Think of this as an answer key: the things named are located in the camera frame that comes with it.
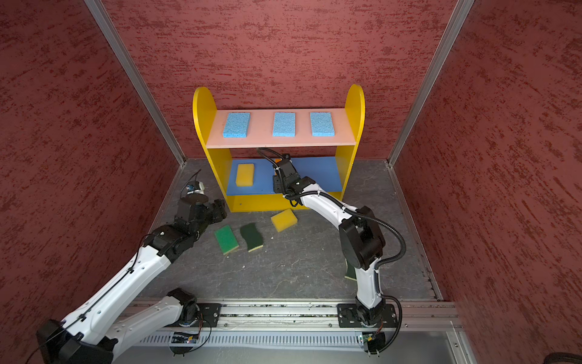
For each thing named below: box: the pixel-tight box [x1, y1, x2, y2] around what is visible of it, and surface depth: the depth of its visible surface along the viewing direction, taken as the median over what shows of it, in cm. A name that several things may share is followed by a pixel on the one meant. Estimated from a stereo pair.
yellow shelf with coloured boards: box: [192, 84, 366, 213], surface depth 77 cm
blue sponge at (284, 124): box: [272, 112, 296, 138], surface depth 76 cm
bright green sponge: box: [213, 224, 240, 256], surface depth 92 cm
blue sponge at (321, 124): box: [309, 112, 336, 137], surface depth 76 cm
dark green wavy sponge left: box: [240, 222, 264, 253], surface depth 94 cm
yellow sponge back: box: [270, 207, 298, 233], surface depth 99 cm
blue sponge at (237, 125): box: [222, 112, 251, 139], surface depth 75 cm
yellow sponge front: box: [235, 163, 255, 188], surface depth 96 cm
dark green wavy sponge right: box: [344, 258, 357, 282], surface depth 85 cm
